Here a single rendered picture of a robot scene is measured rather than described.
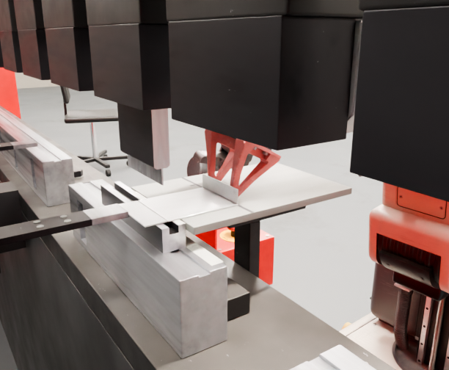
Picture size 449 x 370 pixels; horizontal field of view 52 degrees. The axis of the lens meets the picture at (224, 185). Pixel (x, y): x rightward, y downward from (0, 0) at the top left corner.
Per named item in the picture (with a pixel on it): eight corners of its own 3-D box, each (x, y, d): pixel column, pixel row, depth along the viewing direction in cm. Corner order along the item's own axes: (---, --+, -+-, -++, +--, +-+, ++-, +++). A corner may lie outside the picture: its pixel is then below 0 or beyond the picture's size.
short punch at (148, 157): (170, 183, 54) (167, 101, 51) (155, 186, 53) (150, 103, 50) (136, 165, 62) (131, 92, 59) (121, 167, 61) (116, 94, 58)
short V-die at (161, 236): (185, 247, 55) (185, 223, 54) (163, 253, 53) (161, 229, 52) (121, 200, 70) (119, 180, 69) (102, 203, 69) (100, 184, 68)
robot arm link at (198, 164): (257, 147, 106) (238, 133, 112) (216, 139, 99) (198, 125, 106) (239, 193, 109) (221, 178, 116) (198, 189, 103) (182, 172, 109)
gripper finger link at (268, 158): (223, 193, 57) (252, 122, 57) (194, 179, 63) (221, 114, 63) (261, 208, 61) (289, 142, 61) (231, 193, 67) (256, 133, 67)
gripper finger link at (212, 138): (211, 187, 59) (239, 120, 59) (184, 174, 65) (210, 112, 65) (249, 202, 63) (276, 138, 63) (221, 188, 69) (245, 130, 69)
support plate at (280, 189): (351, 194, 67) (352, 187, 66) (194, 236, 53) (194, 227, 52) (271, 166, 81) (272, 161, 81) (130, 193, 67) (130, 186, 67)
